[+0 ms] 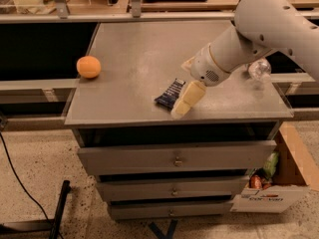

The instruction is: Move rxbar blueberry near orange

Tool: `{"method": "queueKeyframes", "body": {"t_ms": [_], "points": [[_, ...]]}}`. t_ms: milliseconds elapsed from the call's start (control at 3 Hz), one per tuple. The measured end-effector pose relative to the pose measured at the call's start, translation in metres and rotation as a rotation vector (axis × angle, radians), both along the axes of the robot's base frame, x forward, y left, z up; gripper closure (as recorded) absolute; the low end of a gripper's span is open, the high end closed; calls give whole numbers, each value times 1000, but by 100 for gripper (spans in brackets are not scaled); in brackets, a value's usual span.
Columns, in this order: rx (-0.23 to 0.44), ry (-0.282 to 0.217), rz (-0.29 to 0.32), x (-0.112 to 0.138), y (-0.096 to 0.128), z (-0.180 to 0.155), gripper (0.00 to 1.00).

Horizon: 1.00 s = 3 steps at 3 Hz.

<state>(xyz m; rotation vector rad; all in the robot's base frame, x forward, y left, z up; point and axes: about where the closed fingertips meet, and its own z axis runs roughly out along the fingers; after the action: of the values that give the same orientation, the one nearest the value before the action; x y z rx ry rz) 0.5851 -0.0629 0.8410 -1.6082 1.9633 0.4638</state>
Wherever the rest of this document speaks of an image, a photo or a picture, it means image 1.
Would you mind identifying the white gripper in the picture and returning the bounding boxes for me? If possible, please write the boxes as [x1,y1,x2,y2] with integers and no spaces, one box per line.
[170,44,230,120]

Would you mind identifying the dark blue rxbar wrapper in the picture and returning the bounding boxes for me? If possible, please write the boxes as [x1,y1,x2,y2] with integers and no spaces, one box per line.
[155,78,185,110]

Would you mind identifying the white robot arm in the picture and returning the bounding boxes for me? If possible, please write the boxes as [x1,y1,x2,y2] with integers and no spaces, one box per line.
[171,0,319,119]

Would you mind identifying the clear plastic water bottle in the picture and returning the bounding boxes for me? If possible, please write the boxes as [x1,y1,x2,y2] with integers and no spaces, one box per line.
[247,58,271,81]

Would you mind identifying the grey drawer cabinet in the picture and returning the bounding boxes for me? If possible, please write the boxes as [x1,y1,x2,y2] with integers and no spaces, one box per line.
[65,22,292,220]

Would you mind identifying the top grey drawer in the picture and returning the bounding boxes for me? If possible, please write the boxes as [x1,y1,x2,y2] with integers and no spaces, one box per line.
[78,140,276,175]

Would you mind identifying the grey drawer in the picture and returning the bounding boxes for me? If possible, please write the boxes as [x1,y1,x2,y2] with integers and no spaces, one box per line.
[78,140,276,175]
[97,176,248,202]
[108,201,232,220]

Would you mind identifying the orange fruit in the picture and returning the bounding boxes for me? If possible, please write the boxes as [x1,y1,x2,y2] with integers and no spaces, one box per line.
[76,56,102,79]

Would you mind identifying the middle grey drawer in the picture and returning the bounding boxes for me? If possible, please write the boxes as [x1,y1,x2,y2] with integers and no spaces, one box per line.
[97,176,248,202]

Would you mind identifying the green snack bag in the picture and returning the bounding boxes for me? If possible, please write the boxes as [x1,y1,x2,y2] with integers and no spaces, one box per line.
[262,151,279,179]

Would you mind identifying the cardboard box with snacks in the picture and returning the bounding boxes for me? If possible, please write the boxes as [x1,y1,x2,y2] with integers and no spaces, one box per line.
[231,122,319,213]

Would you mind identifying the bottom grey drawer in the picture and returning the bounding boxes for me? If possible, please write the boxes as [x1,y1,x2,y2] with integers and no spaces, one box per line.
[108,201,232,220]

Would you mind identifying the black metal stand leg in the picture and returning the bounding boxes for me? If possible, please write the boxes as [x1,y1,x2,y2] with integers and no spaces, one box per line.
[0,179,72,239]

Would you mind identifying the metal shelf rail frame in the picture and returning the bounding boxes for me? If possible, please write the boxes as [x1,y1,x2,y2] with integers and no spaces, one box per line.
[0,0,319,24]

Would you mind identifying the black cable on floor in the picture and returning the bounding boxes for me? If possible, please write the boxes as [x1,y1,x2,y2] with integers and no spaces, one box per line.
[0,131,64,239]

